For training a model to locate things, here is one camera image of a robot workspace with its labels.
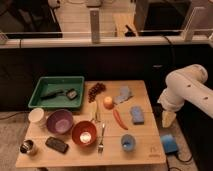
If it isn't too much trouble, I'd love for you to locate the white paper cup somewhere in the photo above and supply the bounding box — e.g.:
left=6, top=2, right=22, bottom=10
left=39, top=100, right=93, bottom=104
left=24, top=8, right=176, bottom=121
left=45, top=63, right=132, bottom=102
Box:
left=28, top=108, right=46, bottom=127

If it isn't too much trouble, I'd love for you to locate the blue device on floor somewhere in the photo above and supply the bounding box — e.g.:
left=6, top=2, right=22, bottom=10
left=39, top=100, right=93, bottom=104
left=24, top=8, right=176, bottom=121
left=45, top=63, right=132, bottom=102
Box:
left=161, top=134, right=179, bottom=154

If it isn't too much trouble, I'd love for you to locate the wooden table board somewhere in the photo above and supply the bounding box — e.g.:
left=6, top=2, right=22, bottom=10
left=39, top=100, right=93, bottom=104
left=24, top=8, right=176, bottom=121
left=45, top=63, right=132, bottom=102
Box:
left=16, top=80, right=166, bottom=168

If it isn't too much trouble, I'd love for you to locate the black rectangular phone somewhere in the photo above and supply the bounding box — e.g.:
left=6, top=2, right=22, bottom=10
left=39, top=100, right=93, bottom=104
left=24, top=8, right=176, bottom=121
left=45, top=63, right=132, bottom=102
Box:
left=45, top=137, right=69, bottom=154

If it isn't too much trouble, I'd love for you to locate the black handled brush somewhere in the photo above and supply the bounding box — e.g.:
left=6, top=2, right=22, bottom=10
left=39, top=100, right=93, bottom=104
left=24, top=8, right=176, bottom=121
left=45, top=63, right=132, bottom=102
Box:
left=41, top=89, right=78, bottom=100

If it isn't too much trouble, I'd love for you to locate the metal cup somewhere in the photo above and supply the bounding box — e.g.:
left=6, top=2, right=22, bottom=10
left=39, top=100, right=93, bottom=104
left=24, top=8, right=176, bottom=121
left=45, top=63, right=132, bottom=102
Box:
left=20, top=140, right=37, bottom=156

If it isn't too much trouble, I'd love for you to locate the orange fruit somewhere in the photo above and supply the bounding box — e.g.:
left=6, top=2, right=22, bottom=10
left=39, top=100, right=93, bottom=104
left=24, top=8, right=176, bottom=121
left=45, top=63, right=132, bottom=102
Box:
left=103, top=96, right=114, bottom=110

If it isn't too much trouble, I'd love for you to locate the blue sponge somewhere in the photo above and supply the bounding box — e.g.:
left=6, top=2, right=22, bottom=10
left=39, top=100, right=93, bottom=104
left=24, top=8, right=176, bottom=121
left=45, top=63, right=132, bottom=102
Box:
left=130, top=106, right=144, bottom=125

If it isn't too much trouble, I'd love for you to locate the red bowl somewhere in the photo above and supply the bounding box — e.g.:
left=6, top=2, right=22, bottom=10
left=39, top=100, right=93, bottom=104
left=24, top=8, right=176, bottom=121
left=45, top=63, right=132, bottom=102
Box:
left=72, top=121, right=97, bottom=147

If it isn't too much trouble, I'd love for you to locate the purple grapes bunch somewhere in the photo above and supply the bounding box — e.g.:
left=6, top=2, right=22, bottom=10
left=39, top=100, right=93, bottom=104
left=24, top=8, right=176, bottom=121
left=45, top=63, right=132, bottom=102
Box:
left=88, top=83, right=106, bottom=102

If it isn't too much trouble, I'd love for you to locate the small blue cup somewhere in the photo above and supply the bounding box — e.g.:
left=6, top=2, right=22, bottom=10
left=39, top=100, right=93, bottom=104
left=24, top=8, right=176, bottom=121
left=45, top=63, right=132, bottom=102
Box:
left=121, top=134, right=136, bottom=152

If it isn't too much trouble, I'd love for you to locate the red chili pepper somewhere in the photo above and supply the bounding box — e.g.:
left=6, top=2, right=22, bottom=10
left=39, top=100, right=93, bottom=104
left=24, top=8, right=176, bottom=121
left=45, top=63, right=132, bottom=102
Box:
left=113, top=109, right=128, bottom=130

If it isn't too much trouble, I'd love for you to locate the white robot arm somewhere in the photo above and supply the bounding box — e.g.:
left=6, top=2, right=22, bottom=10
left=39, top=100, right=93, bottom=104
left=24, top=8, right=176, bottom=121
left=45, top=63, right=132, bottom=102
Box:
left=158, top=64, right=213, bottom=128

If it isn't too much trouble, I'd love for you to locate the silver fork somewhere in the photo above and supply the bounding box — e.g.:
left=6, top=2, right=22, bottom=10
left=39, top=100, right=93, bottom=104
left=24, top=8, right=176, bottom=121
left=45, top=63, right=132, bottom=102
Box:
left=98, top=123, right=105, bottom=154

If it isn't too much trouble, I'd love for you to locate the grey blue cloth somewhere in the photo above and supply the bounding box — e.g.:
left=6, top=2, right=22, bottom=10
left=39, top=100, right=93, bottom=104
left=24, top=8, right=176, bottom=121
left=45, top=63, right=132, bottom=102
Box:
left=113, top=86, right=132, bottom=104

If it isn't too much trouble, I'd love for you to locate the green plastic tray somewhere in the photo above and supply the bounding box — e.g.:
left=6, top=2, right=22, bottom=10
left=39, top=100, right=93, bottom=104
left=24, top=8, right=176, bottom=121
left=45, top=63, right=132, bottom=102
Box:
left=28, top=76, right=84, bottom=110

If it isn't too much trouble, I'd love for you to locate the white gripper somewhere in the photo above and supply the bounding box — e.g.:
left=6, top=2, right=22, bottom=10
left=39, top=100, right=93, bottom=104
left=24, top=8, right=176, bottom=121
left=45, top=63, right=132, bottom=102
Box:
left=157, top=90, right=183, bottom=128

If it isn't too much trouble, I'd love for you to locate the yellow green corn piece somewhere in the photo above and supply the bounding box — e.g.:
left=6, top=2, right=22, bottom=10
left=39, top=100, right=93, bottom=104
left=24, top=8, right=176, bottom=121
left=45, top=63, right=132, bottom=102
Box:
left=91, top=101, right=100, bottom=123

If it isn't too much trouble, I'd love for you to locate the purple bowl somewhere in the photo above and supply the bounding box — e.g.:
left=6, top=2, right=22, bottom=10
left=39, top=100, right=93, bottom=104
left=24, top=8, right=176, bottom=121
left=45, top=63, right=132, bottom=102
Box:
left=46, top=109, right=73, bottom=134

